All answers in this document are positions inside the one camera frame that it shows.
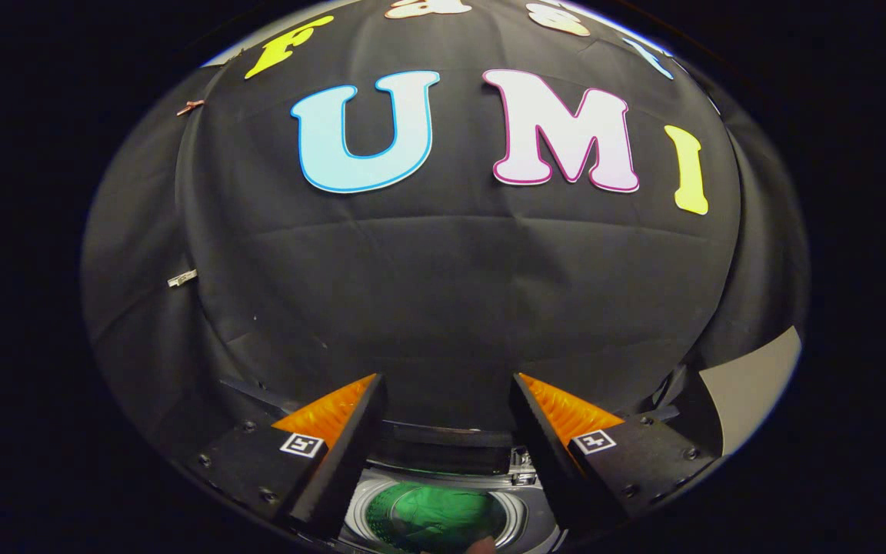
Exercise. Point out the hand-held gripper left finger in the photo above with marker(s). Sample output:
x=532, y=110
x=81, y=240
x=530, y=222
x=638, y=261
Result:
x=351, y=454

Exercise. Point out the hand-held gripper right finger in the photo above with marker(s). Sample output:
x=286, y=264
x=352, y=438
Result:
x=547, y=454

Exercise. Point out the dark grey washing machine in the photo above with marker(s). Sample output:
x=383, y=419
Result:
x=520, y=471

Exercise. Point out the green polo shirt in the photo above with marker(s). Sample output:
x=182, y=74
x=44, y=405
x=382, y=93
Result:
x=443, y=515

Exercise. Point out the black backdrop cloth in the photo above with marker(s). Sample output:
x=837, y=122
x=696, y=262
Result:
x=443, y=292

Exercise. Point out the silver clip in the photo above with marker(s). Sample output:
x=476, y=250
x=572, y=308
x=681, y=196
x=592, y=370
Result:
x=181, y=278

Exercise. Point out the copper clip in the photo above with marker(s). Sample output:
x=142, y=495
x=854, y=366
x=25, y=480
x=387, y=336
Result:
x=190, y=107

